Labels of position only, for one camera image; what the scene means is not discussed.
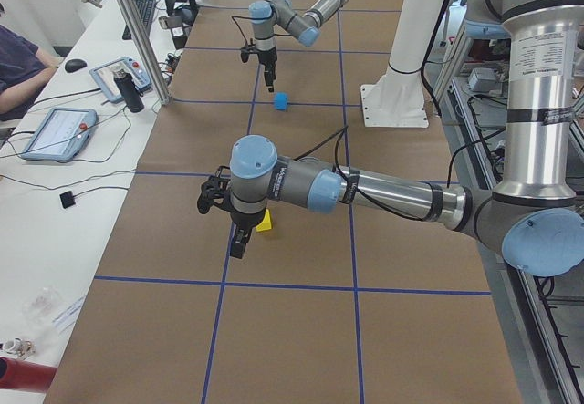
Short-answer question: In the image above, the clear plastic bag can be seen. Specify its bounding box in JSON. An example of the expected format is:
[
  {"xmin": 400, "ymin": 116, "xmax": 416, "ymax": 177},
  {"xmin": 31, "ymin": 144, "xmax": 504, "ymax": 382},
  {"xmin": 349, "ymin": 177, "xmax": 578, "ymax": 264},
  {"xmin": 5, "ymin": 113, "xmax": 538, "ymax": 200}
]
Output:
[{"xmin": 22, "ymin": 286, "xmax": 63, "ymax": 326}]

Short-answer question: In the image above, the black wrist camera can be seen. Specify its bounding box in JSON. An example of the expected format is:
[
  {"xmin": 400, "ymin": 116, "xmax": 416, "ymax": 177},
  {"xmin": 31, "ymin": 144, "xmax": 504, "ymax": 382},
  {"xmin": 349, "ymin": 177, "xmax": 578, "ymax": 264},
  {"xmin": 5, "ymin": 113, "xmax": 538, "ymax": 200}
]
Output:
[
  {"xmin": 197, "ymin": 175, "xmax": 233, "ymax": 214},
  {"xmin": 240, "ymin": 44, "xmax": 257, "ymax": 63}
]

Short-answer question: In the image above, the aluminium frame post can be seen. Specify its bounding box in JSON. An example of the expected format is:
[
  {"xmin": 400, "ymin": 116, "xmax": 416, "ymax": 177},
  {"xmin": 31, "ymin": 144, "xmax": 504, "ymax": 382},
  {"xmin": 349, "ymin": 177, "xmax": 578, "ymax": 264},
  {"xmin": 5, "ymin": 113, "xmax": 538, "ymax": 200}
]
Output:
[{"xmin": 117, "ymin": 0, "xmax": 171, "ymax": 105}]

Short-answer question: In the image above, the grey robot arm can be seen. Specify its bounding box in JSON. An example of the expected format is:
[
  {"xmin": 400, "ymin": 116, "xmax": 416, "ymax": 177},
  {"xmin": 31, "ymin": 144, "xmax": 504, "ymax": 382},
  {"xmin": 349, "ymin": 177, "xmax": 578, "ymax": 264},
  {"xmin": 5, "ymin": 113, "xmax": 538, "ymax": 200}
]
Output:
[
  {"xmin": 224, "ymin": 0, "xmax": 583, "ymax": 276},
  {"xmin": 240, "ymin": 0, "xmax": 349, "ymax": 92}
]

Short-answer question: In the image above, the black keyboard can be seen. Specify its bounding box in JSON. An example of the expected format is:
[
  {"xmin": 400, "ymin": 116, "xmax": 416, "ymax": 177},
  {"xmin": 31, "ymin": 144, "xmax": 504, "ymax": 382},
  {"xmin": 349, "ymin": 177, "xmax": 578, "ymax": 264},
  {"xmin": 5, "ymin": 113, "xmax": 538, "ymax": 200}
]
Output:
[{"xmin": 134, "ymin": 0, "xmax": 156, "ymax": 37}]

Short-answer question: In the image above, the yellow foam block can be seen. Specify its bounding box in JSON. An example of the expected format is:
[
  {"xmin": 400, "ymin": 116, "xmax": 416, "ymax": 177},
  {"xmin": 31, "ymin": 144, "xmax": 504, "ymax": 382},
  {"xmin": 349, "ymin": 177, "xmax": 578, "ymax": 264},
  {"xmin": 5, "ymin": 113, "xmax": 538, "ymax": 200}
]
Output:
[{"xmin": 255, "ymin": 209, "xmax": 273, "ymax": 233}]

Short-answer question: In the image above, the far teach pendant tablet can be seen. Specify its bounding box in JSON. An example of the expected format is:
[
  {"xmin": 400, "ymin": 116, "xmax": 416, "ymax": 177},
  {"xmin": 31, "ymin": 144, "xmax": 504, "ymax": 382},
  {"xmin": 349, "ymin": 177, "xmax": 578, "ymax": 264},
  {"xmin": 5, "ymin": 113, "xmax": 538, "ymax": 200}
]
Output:
[{"xmin": 89, "ymin": 57, "xmax": 151, "ymax": 103}]

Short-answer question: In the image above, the brown paper table cover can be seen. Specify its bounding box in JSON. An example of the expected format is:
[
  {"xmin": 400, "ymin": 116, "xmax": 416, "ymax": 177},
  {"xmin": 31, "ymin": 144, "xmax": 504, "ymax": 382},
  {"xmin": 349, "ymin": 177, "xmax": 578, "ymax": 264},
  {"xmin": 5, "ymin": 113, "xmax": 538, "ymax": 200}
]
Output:
[{"xmin": 43, "ymin": 0, "xmax": 526, "ymax": 404}]

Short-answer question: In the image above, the small black square pad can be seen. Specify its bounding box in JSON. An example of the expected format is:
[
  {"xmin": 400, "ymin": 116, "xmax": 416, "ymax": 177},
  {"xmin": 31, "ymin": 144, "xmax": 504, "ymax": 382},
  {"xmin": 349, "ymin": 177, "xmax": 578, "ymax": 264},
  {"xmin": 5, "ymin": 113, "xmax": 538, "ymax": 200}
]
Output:
[{"xmin": 59, "ymin": 191, "xmax": 76, "ymax": 209}]

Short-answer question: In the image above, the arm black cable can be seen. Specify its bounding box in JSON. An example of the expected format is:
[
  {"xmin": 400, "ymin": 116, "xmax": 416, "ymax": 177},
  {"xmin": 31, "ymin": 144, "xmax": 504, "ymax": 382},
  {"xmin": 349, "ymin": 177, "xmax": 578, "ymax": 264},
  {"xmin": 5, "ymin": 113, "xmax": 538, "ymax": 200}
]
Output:
[{"xmin": 291, "ymin": 124, "xmax": 451, "ymax": 222}]

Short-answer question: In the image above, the blue foam block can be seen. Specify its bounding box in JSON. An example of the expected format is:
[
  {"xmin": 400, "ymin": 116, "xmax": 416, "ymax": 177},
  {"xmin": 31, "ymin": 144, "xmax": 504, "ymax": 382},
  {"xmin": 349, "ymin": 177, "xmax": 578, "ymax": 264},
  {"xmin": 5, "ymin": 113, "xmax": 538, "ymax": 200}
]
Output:
[{"xmin": 273, "ymin": 92, "xmax": 288, "ymax": 111}]

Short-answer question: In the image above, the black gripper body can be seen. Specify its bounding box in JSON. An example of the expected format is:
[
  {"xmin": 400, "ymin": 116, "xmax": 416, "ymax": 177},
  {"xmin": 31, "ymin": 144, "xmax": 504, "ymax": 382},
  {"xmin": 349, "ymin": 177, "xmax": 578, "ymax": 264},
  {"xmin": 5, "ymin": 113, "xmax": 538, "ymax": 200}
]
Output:
[
  {"xmin": 257, "ymin": 47, "xmax": 277, "ymax": 69},
  {"xmin": 230, "ymin": 209, "xmax": 266, "ymax": 232}
]

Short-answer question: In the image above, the black water bottle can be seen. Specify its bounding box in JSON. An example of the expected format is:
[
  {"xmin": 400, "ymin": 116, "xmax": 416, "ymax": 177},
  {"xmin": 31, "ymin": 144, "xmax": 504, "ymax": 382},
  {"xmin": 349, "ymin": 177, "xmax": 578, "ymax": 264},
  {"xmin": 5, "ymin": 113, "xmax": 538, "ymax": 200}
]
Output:
[{"xmin": 112, "ymin": 64, "xmax": 144, "ymax": 113}]

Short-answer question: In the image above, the near teach pendant tablet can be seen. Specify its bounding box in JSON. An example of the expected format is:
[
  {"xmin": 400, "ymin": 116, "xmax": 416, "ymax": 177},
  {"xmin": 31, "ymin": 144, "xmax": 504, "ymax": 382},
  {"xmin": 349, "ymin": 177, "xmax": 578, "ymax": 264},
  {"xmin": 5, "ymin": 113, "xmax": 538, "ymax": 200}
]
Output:
[{"xmin": 20, "ymin": 108, "xmax": 98, "ymax": 162}]

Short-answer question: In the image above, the teach pendant tablet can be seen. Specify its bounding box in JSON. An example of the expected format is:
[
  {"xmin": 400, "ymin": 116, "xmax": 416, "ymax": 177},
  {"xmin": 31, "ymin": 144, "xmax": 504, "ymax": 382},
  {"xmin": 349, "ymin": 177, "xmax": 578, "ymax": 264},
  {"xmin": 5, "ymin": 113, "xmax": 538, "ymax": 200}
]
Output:
[
  {"xmin": 89, "ymin": 57, "xmax": 151, "ymax": 103},
  {"xmin": 20, "ymin": 108, "xmax": 98, "ymax": 162}
]

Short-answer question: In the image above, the white pedestal base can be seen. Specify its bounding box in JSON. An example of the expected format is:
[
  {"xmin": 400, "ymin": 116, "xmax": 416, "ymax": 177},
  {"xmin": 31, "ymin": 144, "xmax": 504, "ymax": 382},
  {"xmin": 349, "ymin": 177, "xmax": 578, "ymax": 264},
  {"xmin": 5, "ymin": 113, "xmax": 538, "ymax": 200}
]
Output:
[{"xmin": 360, "ymin": 0, "xmax": 449, "ymax": 129}]

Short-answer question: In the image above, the seated person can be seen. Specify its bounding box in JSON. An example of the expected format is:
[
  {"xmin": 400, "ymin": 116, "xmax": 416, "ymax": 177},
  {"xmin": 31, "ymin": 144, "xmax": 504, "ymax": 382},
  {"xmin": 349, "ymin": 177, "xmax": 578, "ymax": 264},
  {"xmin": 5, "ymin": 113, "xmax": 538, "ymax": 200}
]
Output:
[{"xmin": 1, "ymin": 26, "xmax": 59, "ymax": 121}]

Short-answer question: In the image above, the red cylinder object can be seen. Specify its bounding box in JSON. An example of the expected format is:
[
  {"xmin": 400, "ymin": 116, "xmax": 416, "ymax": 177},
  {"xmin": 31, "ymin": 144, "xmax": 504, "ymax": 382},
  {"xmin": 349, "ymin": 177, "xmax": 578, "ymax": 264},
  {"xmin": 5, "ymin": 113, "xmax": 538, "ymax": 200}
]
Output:
[{"xmin": 1, "ymin": 357, "xmax": 57, "ymax": 393}]

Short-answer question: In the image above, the black computer mouse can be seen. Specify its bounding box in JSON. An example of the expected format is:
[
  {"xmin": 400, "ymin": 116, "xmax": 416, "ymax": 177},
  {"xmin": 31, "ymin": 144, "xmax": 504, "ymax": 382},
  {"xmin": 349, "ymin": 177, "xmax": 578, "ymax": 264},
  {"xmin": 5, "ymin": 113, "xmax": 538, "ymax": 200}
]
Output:
[{"xmin": 64, "ymin": 58, "xmax": 88, "ymax": 74}]

